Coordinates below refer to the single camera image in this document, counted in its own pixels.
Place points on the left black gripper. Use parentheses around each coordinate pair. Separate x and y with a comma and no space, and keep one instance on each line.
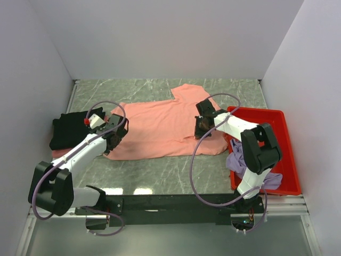
(123,134)

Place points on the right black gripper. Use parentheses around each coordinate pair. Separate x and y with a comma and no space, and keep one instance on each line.
(198,134)

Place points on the salmon pink t shirt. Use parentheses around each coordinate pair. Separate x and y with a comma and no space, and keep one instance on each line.
(165,128)

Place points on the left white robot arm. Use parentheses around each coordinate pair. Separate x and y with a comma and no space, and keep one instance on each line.
(52,187)

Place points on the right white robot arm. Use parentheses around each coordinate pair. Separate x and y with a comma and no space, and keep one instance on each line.
(261,150)

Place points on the folded black t shirt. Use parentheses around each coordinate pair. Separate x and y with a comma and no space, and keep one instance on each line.
(68,131)

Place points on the lavender t shirt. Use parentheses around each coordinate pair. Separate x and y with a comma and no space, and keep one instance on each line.
(236,163)

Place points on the folded pink t shirt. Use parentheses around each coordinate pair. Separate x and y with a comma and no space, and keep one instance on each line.
(61,152)

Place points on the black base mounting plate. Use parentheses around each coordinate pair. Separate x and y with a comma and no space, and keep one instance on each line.
(167,209)

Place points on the red plastic bin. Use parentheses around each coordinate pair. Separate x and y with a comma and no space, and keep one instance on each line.
(290,184)

